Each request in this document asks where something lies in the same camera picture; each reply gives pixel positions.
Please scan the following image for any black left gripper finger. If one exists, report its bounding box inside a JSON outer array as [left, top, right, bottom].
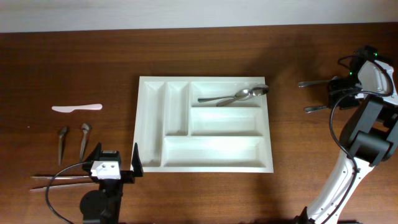
[[85, 142, 101, 162], [131, 142, 144, 177]]

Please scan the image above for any white cutlery tray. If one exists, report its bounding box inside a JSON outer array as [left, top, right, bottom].
[[134, 77, 274, 173]]

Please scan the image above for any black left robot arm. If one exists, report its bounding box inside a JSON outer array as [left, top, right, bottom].
[[80, 143, 136, 224]]

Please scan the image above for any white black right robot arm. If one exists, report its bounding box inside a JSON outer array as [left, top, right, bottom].
[[131, 46, 397, 223]]

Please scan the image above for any upper metal chopstick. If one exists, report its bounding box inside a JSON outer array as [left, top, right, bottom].
[[30, 175, 89, 180]]

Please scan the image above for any metal chopstick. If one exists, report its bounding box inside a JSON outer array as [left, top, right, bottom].
[[30, 175, 89, 180], [29, 182, 94, 192]]

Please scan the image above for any small metal spoon right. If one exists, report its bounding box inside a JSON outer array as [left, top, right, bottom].
[[79, 123, 91, 162]]

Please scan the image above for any small metal spoon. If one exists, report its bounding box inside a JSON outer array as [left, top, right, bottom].
[[58, 126, 68, 165], [79, 123, 91, 162]]

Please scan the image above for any small metal spoon left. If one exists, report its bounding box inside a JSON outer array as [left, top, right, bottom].
[[58, 126, 68, 165]]

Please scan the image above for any pink plastic knife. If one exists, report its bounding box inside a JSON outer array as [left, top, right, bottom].
[[51, 103, 103, 113]]

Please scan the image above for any lower metal chopstick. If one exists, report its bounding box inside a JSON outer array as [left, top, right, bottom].
[[29, 182, 94, 192]]

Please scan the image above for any black left camera cable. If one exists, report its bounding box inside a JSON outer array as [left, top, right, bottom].
[[44, 161, 94, 224]]

